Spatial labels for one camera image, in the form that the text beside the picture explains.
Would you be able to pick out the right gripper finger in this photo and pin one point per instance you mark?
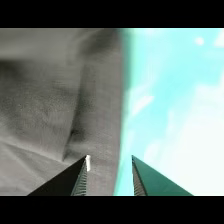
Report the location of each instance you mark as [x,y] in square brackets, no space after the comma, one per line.
[68,182]

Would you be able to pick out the grey garment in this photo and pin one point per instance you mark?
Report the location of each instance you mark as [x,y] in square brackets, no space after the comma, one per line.
[50,100]

